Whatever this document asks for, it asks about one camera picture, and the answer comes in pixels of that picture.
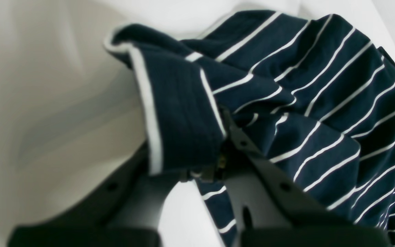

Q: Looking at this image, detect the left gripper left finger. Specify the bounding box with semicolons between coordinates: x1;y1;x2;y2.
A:
7;143;180;247

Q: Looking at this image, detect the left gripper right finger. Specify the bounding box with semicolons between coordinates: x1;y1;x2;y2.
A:
218;106;391;247

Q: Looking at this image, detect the navy white striped t-shirt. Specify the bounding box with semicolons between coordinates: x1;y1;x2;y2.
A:
104;10;395;247

